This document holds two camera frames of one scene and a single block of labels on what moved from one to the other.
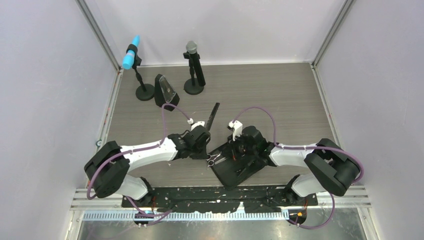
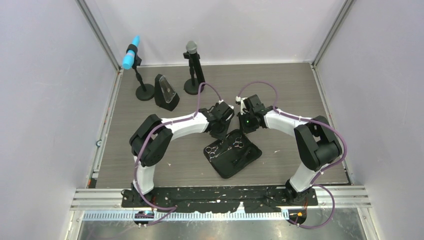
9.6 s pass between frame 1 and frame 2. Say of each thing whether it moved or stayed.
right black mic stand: stayed
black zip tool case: moved
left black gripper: moved
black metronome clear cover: stayed
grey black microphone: stayed
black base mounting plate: stayed
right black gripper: moved
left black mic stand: stayed
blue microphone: stayed
